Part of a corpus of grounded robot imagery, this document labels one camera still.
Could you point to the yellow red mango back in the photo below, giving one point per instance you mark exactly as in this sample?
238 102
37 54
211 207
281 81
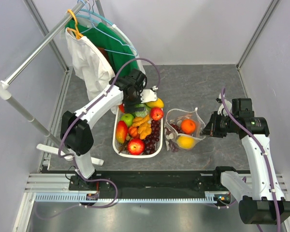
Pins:
158 103

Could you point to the green apple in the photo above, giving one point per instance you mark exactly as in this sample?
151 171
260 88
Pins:
128 119

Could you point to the blue clothes hanger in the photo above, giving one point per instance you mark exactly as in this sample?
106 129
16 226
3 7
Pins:
95 23

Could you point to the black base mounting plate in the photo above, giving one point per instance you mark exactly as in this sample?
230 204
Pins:
152 183

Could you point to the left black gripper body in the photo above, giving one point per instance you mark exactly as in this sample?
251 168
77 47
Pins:
136 97

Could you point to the red yellow mango left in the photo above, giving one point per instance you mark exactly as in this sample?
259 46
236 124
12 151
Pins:
121 132

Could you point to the red apple back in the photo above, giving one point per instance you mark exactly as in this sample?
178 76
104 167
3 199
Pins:
156 113

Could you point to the yellow ginger root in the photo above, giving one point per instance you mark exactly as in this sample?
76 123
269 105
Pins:
143 126

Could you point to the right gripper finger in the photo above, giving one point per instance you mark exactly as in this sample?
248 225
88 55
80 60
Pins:
209 125
210 133

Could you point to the orange fruit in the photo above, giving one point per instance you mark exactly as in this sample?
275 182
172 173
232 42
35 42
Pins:
188 126

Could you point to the dark grape bunch right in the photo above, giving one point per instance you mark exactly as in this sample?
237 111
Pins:
152 140

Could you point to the green shirt on hanger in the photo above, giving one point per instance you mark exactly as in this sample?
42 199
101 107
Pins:
103 41

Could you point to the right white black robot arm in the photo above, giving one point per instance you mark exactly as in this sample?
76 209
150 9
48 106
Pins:
263 202

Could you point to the red apple front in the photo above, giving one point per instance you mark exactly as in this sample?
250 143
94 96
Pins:
136 146

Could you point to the orange clothes hanger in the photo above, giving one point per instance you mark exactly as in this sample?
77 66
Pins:
75 25

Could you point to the green cabbage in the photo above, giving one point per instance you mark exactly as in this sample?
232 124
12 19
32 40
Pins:
138 107

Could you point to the yellow lemon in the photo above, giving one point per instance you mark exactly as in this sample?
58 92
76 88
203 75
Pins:
185 142

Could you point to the red tomato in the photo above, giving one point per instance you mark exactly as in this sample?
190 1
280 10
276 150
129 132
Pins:
121 108

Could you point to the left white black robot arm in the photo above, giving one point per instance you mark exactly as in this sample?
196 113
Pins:
76 127

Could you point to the clear polka dot zip bag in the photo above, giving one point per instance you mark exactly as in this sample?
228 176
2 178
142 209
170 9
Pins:
176 116

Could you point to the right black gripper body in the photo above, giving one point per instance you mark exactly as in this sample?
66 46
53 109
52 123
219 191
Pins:
221 124

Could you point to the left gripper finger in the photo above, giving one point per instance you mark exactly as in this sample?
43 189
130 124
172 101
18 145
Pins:
128 109
141 113

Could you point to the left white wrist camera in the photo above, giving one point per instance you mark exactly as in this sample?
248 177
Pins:
149 95

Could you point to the red apple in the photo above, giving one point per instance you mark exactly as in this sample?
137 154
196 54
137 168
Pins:
136 146
156 113

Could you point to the small orange pumpkin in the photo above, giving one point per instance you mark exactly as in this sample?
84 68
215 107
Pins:
133 132

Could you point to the white plastic fruit basket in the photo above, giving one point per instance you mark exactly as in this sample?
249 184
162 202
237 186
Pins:
122 149

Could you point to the light blue cable duct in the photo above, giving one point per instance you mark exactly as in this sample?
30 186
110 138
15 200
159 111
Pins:
209 197

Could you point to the dark purple grape bunch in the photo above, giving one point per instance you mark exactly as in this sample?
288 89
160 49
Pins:
171 133

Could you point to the white shirt on hanger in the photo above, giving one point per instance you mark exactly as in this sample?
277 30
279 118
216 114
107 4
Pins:
89 63

